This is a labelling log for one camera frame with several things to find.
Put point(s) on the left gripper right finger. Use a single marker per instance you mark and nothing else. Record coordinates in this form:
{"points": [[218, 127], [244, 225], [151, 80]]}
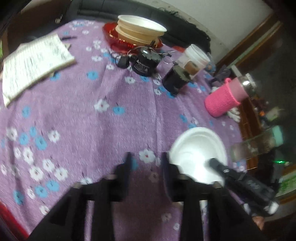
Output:
{"points": [[227, 220]]}

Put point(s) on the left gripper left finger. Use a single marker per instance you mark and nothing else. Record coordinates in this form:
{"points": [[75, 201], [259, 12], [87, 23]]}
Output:
{"points": [[66, 219]]}

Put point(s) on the small white foam bowl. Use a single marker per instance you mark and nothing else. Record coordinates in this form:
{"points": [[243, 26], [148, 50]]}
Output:
{"points": [[192, 150]]}

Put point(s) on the near red tray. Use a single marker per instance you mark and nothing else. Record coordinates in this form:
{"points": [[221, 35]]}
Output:
{"points": [[10, 227]]}

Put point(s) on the red tray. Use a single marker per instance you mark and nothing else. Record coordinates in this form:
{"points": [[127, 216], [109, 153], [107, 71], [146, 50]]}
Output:
{"points": [[10, 227], [118, 44]]}

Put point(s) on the glass jar green lid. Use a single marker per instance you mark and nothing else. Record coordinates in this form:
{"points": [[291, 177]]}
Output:
{"points": [[255, 146]]}

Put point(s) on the pink knit-sleeved bottle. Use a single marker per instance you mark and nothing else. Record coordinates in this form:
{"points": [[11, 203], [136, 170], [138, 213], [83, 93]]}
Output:
{"points": [[230, 95]]}

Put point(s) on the purple floral tablecloth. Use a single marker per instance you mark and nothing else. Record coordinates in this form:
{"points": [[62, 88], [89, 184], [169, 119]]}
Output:
{"points": [[78, 125]]}

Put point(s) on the brown grinding wheel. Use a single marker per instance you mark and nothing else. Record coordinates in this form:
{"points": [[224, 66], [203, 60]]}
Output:
{"points": [[191, 68]]}

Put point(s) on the white plastic jar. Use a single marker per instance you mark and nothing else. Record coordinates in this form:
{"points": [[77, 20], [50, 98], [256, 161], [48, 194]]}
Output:
{"points": [[195, 54]]}

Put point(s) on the lined handwritten notebook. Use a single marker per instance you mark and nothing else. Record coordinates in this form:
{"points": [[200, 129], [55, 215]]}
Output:
{"points": [[32, 62]]}

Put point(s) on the black power adapter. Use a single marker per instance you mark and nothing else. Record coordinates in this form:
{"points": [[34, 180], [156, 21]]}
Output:
{"points": [[123, 62]]}

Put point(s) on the black motor with gear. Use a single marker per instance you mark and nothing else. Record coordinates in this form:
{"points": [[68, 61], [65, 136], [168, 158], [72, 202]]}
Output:
{"points": [[145, 59]]}

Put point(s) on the black pen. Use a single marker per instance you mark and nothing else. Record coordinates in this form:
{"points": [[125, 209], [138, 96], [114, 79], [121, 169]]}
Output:
{"points": [[68, 38]]}

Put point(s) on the black leather sofa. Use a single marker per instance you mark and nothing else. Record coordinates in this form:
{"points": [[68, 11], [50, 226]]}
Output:
{"points": [[179, 32]]}

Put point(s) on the far red tray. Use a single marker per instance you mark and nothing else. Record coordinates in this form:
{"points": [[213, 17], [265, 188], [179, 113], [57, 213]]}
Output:
{"points": [[118, 44]]}

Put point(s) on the far beige bowl stack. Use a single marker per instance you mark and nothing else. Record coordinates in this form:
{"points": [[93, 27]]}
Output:
{"points": [[138, 30]]}

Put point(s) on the brown armchair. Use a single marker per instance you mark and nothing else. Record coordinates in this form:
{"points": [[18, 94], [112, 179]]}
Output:
{"points": [[36, 19]]}

